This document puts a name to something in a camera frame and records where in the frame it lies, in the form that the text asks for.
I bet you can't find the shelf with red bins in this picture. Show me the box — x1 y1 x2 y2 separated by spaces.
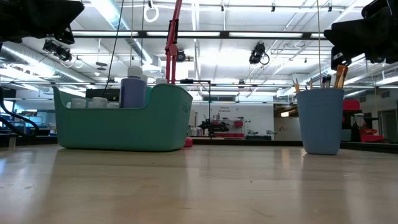
303 98 386 143

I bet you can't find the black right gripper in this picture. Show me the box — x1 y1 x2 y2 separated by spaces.
323 12 398 71

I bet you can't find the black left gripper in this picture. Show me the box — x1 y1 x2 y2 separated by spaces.
18 0 85 45

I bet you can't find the white cable loop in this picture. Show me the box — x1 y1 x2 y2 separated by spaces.
142 0 160 24

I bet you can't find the blue plastic cup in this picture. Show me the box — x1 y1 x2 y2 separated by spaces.
295 88 345 156

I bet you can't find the teal plastic bin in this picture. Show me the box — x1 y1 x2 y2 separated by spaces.
52 83 193 152

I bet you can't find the thin black cable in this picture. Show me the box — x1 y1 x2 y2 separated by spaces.
101 0 125 96

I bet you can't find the large violet-blue paint bottle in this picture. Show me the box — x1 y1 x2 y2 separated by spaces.
119 65 147 109

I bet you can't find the yellow hanging cable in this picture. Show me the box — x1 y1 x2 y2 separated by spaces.
316 0 323 78

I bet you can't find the thick black cable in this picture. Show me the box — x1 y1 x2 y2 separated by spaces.
0 88 40 138

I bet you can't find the distant robot workstation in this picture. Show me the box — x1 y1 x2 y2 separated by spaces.
195 113 278 141

